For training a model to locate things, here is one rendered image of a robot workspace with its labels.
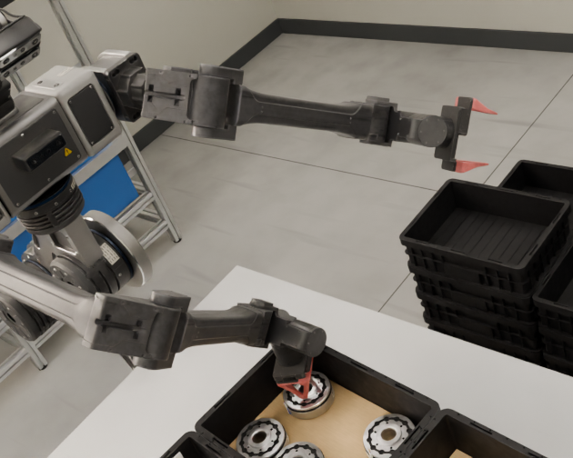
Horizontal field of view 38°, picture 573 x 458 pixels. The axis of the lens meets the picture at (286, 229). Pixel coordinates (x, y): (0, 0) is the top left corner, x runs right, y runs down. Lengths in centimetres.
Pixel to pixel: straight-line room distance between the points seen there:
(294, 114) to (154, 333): 43
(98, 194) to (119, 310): 239
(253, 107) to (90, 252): 61
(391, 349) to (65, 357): 190
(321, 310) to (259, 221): 166
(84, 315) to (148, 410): 95
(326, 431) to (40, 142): 78
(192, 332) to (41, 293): 23
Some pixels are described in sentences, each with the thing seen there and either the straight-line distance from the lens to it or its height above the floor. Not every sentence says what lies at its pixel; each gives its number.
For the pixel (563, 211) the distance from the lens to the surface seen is 240.
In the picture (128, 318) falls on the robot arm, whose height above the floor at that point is 143.
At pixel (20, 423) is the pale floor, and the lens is 344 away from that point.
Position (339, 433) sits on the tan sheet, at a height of 83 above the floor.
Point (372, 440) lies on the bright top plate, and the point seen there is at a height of 86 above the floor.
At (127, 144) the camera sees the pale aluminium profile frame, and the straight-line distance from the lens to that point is 354.
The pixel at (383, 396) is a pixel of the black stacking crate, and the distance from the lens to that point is 165.
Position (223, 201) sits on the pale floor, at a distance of 398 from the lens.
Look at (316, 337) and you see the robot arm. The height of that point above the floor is 105.
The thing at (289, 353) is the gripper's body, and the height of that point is 100.
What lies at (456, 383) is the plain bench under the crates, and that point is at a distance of 187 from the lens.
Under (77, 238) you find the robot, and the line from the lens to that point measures 174.
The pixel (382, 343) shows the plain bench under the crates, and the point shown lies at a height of 70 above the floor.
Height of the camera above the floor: 211
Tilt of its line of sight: 36 degrees down
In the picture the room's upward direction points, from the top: 22 degrees counter-clockwise
